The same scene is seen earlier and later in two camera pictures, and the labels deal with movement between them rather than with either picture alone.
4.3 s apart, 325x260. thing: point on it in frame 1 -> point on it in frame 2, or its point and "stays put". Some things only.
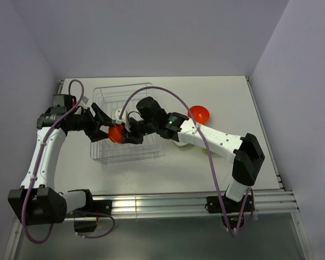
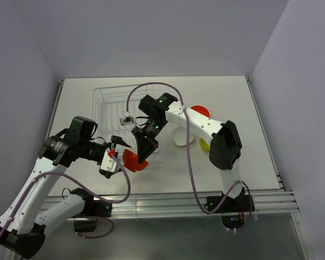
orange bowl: x=115 y=133 -> x=131 y=161
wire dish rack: x=109 y=98 stays put
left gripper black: x=94 y=132 -> x=117 y=140
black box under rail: x=85 y=226 stays put
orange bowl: x=200 y=114 stays put
